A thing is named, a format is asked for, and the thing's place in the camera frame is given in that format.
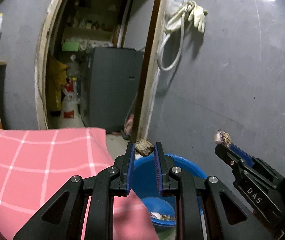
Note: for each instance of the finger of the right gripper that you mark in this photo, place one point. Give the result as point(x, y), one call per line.
point(242, 155)
point(234, 161)

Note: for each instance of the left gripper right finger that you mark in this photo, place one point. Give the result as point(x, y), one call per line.
point(204, 208)

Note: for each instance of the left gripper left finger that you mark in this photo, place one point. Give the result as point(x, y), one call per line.
point(83, 208)

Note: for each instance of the purple foil wrapper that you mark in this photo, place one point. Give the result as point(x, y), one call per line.
point(222, 138)

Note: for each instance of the brown walnut shell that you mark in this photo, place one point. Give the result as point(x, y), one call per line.
point(143, 147)

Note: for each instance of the blue white snack wrapper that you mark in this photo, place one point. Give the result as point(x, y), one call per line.
point(161, 217)

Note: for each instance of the white red plastic bag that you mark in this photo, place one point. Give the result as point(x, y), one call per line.
point(70, 104)

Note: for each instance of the pink checked tablecloth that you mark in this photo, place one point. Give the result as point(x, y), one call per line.
point(35, 164)

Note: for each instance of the dark grey cabinet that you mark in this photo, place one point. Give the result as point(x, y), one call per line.
point(109, 84)

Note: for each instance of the yellow bag in pantry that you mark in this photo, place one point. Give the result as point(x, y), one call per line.
point(56, 79)

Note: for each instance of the green box on shelf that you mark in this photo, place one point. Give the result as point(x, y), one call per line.
point(70, 46)

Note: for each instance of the white rubber gloves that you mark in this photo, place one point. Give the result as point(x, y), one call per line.
point(191, 12)

